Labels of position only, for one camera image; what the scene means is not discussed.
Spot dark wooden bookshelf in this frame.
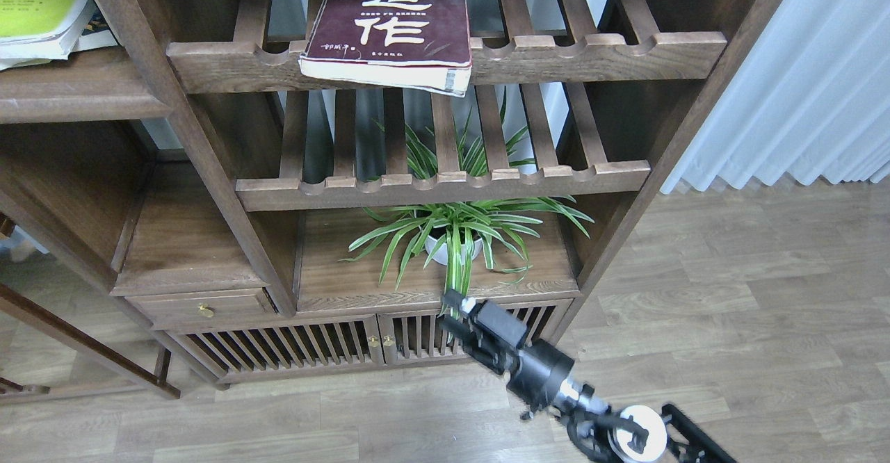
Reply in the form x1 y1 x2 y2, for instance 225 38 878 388
2 0 782 388

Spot right slatted cabinet door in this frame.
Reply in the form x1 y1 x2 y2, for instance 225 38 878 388
378 298 572 365

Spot white pleated curtain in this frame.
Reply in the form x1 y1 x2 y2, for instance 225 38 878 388
661 0 889 194

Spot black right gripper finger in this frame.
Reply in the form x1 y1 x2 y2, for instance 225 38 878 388
442 290 528 349
441 316 479 352

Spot green spider plant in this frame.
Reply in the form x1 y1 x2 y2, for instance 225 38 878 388
339 112 594 295

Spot yellow green cover book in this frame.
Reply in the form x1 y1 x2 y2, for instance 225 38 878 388
1 0 97 68

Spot maroon book white characters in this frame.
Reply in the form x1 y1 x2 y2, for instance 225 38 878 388
299 0 471 97

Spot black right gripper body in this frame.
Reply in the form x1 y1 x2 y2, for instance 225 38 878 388
465 336 576 412

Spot colourful 300 paperback book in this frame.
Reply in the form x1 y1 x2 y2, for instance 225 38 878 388
71 10 120 52

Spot slatted cabinet door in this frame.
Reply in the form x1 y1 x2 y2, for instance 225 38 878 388
378 298 572 365
170 315 385 384

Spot white book under paperback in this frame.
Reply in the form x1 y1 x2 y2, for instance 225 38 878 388
1 44 71 71

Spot white plant pot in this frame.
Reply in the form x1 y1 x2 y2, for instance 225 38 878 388
423 233 483 268

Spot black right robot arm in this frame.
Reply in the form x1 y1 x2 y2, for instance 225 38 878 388
438 289 732 462

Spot left slatted cabinet door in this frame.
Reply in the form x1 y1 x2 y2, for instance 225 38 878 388
170 315 385 384

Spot wooden drawer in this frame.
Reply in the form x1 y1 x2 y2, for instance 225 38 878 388
125 288 275 325

